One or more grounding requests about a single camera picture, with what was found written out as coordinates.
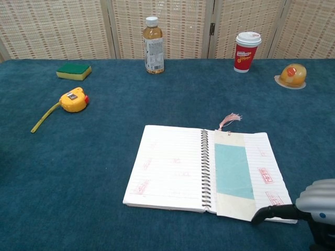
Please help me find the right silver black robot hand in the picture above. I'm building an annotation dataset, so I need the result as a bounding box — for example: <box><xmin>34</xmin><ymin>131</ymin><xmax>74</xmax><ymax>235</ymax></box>
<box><xmin>251</xmin><ymin>178</ymin><xmax>335</xmax><ymax>225</ymax></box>

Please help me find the teal white tasselled bookmark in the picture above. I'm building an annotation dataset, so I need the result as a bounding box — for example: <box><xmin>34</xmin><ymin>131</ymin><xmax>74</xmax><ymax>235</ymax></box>
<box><xmin>214</xmin><ymin>112</ymin><xmax>258</xmax><ymax>223</ymax></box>

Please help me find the red paper cup white lid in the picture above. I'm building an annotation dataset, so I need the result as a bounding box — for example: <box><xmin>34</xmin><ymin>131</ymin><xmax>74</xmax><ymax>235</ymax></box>
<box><xmin>233</xmin><ymin>31</ymin><xmax>263</xmax><ymax>73</ymax></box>

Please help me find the dark blue table cloth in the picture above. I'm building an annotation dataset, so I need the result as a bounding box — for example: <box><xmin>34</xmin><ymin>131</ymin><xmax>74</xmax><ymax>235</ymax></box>
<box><xmin>0</xmin><ymin>59</ymin><xmax>335</xmax><ymax>251</ymax></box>

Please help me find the yellow tape measure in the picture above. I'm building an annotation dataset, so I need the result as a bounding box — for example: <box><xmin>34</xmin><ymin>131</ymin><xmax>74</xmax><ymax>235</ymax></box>
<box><xmin>30</xmin><ymin>87</ymin><xmax>90</xmax><ymax>134</ymax></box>

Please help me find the amber tea plastic bottle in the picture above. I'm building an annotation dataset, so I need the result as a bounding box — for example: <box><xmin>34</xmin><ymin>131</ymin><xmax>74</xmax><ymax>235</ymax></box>
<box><xmin>142</xmin><ymin>16</ymin><xmax>165</xmax><ymax>75</ymax></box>

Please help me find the woven rattan folding screen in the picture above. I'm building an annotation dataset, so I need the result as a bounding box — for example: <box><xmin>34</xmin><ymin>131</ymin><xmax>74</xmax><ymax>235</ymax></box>
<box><xmin>0</xmin><ymin>0</ymin><xmax>335</xmax><ymax>63</ymax></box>

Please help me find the orange fruit jelly cup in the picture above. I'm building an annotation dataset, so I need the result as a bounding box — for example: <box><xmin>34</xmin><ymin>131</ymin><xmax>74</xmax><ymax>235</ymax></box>
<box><xmin>274</xmin><ymin>63</ymin><xmax>307</xmax><ymax>90</ymax></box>

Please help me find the green yellow scouring sponge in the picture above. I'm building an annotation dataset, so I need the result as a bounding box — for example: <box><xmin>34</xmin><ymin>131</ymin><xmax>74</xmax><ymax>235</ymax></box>
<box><xmin>56</xmin><ymin>63</ymin><xmax>93</xmax><ymax>81</ymax></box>

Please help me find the open spiral lined notebook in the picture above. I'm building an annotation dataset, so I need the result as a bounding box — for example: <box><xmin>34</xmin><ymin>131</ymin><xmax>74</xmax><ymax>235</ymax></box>
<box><xmin>122</xmin><ymin>124</ymin><xmax>298</xmax><ymax>225</ymax></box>

